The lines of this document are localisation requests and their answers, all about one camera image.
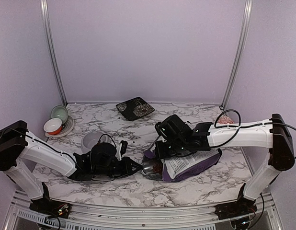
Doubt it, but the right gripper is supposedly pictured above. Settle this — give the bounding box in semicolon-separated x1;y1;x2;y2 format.
155;138;188;160

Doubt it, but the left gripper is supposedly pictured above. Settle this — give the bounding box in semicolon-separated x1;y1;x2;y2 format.
94;156;143;179

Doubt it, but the purple pet food bag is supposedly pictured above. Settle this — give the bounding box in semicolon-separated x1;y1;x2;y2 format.
142;149;222;182

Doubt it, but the metal food scoop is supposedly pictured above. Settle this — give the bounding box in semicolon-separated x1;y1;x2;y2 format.
141;161;154;175

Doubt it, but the grey double pet bowl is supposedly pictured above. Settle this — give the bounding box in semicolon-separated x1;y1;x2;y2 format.
81;131;103;153

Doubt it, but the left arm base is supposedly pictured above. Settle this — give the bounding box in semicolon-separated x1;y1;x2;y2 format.
29;202;71;219

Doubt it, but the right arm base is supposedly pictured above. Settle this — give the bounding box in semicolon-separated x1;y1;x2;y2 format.
215;202;258;220

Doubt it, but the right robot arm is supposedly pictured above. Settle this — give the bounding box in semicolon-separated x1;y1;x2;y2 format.
155;114;296;215

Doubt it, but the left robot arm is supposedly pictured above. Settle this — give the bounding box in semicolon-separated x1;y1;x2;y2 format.
0;120;142;213

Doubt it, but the brown pet food kibble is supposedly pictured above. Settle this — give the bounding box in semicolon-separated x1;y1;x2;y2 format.
152;161;163;174

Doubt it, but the black floral square plate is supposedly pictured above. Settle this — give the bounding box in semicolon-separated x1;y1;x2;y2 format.
116;97;155;121

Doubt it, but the grey round plate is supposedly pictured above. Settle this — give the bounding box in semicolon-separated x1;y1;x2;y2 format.
45;115;75;138

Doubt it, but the red and white bowl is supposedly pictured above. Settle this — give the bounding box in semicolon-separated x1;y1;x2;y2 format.
44;118;62;135

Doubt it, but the red patterned small bowl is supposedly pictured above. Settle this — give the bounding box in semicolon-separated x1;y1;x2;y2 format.
217;115;234;124

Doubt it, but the pale green ceramic bowl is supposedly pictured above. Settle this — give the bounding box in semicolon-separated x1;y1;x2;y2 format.
50;105;68;124

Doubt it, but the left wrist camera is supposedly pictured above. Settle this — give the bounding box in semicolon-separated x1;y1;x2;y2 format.
115;140;128;161

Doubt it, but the front aluminium rail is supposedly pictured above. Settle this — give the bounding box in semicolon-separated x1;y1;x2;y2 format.
3;191;283;230

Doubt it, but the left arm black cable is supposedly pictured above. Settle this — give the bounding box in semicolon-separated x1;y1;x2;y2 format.
0;128;116;182

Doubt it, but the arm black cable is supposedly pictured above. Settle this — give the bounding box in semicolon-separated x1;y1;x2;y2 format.
0;128;116;182
176;109;296;161

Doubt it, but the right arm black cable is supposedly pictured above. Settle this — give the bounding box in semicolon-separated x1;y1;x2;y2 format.
176;109;296;161

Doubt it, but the right aluminium frame post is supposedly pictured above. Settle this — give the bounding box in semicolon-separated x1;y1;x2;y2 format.
221;0;253;108

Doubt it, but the aluminium frame post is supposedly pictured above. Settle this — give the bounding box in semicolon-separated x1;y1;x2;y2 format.
40;0;68;106
221;0;253;108

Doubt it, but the left aluminium frame post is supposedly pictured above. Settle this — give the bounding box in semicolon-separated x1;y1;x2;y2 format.
40;0;68;106

